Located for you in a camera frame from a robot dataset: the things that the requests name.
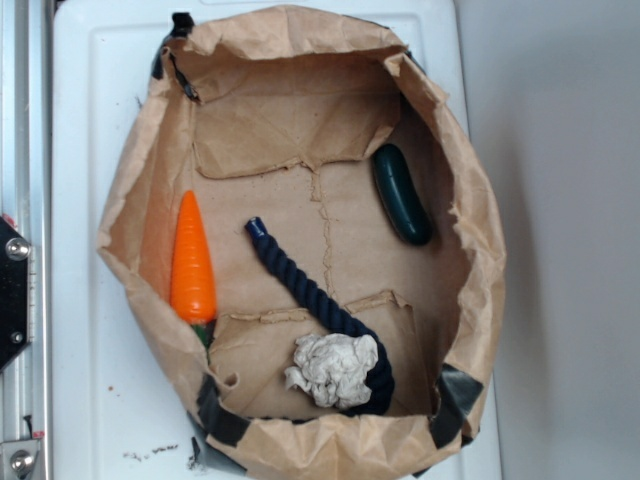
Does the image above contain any white paper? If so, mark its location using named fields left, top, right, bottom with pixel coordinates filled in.
left=284, top=333, right=379, bottom=410

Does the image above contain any brown paper bag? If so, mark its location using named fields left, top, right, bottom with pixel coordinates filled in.
left=97, top=6, right=506, bottom=479

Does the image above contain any dark green toy cucumber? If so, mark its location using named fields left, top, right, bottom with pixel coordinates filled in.
left=372, top=144, right=433, bottom=246

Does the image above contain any orange toy carrot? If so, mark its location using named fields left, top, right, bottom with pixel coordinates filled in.
left=170, top=190, right=217, bottom=347

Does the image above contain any white plastic tray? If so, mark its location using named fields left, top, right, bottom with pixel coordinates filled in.
left=50, top=1, right=501, bottom=479

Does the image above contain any dark blue twisted rope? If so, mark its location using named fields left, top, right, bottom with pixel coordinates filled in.
left=244, top=216, right=396, bottom=417

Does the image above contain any black metal bracket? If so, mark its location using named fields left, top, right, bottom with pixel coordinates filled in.
left=0, top=215, right=32, bottom=372

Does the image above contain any aluminium frame rail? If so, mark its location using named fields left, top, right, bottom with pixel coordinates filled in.
left=1, top=1, right=55, bottom=479

